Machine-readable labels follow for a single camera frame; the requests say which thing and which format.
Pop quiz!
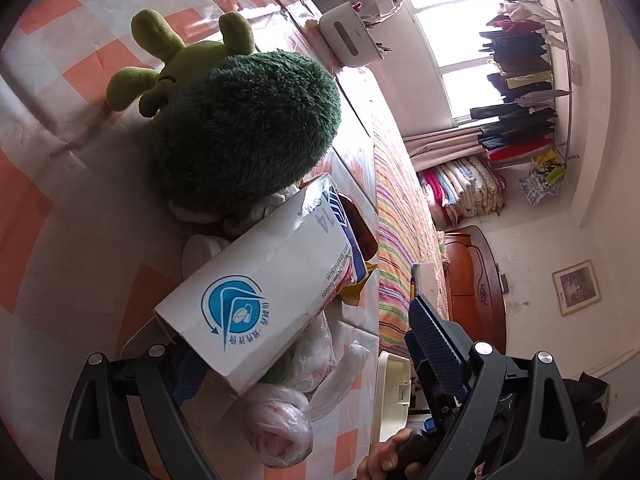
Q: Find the yellow wrapper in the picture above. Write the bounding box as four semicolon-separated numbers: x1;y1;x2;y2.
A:
340;260;378;306

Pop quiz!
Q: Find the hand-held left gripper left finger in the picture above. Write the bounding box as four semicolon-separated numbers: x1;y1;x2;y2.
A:
55;342;221;480

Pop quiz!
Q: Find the blue floral bag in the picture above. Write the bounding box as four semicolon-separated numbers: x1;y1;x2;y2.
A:
519;167;553;206

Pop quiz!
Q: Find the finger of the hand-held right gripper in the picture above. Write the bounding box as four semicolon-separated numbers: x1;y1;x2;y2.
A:
411;355;451;408

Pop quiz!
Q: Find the white plastic bin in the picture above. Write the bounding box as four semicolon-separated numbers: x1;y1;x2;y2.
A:
377;350;413;443

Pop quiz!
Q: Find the green plush broccoli toy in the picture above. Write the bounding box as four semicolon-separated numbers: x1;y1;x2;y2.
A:
106;9;342;233

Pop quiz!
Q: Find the person's right hand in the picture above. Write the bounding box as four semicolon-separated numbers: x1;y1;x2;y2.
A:
356;432;426;480

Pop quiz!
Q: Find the knotted clear plastic bag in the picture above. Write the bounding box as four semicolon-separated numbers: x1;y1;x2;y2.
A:
245;385;313;468

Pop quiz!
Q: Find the black jacket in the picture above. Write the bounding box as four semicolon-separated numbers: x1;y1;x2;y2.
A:
565;372;611;461

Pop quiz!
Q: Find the row of hanging clothes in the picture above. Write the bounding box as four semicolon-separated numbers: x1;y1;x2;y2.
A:
470;2;573;161

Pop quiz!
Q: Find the white cardboard box blue logo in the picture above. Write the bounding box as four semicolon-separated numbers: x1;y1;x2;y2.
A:
152;172;353;395

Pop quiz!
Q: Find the white desk organiser box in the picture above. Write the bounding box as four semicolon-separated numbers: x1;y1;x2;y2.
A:
318;1;393;68

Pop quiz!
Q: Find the stack of folded quilts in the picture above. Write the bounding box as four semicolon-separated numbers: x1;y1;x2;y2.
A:
417;156;507;228

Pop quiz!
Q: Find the striped bed cover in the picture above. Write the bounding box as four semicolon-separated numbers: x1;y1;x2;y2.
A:
372;135;451;356

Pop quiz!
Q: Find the white tissue wad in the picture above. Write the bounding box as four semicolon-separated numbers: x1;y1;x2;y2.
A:
181;232;231;281

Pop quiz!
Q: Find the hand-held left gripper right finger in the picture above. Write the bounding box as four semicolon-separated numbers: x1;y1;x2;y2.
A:
404;294;586;480

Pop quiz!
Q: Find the framed picture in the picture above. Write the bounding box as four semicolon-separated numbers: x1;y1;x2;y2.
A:
551;259;602;317

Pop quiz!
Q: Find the beige curtain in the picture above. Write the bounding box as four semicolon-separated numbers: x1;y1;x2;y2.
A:
402;117;488;171

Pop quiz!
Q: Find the wooden headboard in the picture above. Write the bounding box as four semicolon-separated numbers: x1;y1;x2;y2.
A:
442;225;508;346

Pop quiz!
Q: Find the grey and white box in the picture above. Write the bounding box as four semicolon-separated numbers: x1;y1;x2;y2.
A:
410;262;437;311

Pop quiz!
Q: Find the white plastic bag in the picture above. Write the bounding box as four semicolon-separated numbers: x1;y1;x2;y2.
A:
305;340;371;423

